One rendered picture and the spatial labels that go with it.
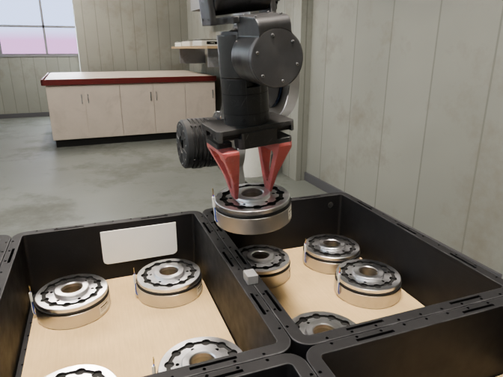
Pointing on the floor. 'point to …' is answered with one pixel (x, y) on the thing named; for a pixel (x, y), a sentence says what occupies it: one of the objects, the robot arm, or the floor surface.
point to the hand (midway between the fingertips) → (251, 188)
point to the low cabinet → (125, 105)
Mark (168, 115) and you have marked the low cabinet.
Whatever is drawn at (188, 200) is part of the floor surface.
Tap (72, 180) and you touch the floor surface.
